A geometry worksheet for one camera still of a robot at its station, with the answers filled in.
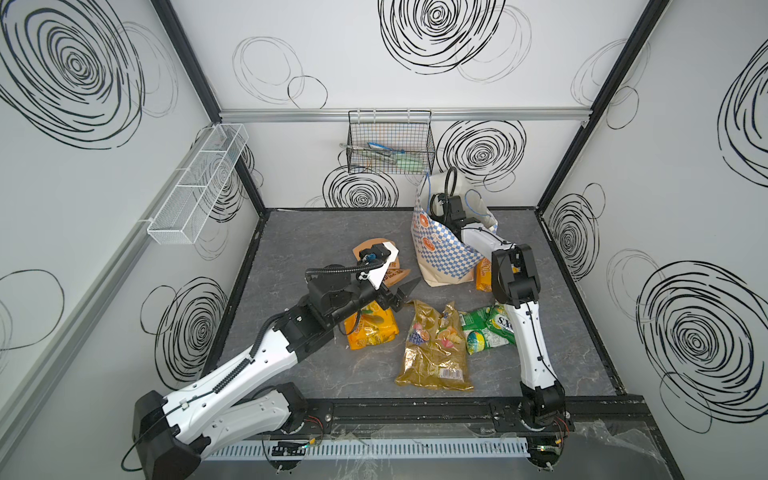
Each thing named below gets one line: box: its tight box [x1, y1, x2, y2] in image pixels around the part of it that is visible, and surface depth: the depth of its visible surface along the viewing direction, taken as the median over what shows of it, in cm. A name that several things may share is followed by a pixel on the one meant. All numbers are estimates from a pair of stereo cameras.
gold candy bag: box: [395, 300, 474, 391], surface depth 81 cm
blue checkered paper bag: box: [411, 202, 484, 287], surface depth 88 cm
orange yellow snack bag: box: [344, 301, 400, 350], surface depth 84 cm
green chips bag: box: [459, 304, 516, 355], surface depth 86 cm
